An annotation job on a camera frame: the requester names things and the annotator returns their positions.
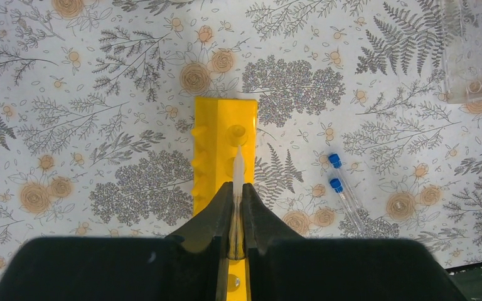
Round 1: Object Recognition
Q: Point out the yellow test tube rack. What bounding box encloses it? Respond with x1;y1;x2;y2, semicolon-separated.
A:
191;97;258;300

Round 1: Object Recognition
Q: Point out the blue capped test tube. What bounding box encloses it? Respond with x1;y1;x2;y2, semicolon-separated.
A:
328;153;362;209
329;177;365;236

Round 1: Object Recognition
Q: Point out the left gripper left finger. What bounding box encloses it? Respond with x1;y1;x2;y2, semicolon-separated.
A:
166;182;233;300

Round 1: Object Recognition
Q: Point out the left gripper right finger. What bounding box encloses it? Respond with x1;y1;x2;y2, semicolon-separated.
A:
242;183;303;300

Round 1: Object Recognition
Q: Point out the floral patterned table mat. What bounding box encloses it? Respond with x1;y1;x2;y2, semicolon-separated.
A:
0;1;482;280

